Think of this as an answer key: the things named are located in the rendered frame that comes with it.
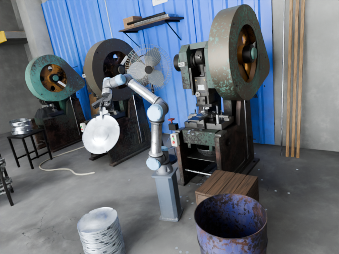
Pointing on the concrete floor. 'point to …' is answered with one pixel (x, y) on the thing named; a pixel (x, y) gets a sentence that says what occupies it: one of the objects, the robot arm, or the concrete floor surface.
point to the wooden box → (228, 185)
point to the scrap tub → (231, 225)
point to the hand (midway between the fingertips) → (101, 118)
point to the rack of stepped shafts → (5, 181)
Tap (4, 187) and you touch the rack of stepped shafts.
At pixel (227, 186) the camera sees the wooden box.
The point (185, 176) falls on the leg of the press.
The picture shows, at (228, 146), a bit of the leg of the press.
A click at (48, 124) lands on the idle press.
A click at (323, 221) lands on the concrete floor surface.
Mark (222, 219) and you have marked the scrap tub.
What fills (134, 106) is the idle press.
